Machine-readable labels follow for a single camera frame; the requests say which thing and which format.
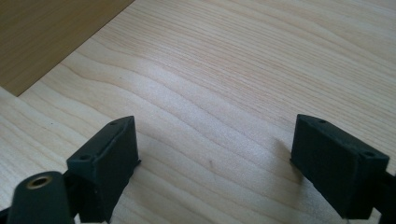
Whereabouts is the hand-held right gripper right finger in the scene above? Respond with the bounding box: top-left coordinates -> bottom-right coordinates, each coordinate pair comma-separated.
290,113 -> 390,220

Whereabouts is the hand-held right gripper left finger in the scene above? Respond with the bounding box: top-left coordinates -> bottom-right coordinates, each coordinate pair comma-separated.
65,115 -> 142,224

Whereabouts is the brown wooden board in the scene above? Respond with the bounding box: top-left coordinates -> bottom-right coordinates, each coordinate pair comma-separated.
0,0 -> 135,97

